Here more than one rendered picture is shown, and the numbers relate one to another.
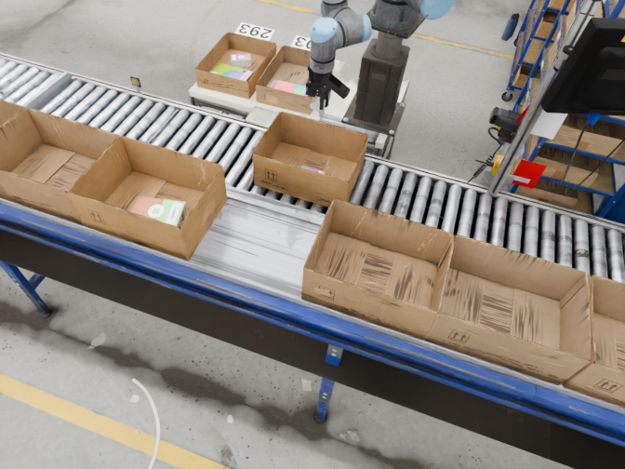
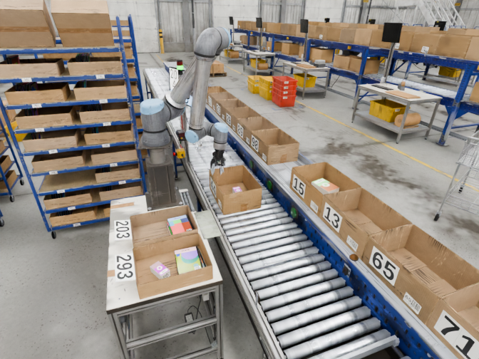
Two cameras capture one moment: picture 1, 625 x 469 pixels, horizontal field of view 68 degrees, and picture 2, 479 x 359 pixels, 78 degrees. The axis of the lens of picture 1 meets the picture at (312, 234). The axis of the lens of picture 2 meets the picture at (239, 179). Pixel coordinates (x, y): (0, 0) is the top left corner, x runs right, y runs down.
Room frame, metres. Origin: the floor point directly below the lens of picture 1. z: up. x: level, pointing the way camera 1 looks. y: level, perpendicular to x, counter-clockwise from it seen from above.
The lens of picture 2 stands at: (2.50, 1.63, 1.99)
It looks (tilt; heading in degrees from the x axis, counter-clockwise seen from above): 29 degrees down; 235
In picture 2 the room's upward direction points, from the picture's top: 1 degrees clockwise
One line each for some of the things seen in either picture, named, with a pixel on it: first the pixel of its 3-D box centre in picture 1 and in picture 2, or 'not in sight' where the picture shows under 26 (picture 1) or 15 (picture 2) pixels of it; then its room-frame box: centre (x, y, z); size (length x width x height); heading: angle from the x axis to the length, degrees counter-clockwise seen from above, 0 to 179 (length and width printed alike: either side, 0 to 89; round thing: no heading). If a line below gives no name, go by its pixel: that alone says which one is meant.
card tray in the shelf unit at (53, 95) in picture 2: not in sight; (40, 92); (2.42, -1.39, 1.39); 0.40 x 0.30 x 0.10; 163
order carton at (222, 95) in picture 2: not in sight; (222, 102); (0.41, -1.73, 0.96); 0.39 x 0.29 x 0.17; 75
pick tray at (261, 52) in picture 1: (237, 64); (172, 263); (2.10, 0.46, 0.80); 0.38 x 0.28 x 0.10; 166
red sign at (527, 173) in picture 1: (519, 172); not in sight; (1.43, -0.82, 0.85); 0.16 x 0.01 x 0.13; 75
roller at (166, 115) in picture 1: (145, 140); (286, 267); (1.55, 0.78, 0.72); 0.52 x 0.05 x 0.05; 165
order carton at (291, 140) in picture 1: (311, 159); (234, 188); (1.41, 0.03, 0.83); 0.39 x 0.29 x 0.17; 75
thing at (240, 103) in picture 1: (303, 86); (157, 235); (2.06, 0.12, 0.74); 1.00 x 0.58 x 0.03; 75
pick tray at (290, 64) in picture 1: (296, 78); (163, 228); (2.03, 0.15, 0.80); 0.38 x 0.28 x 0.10; 166
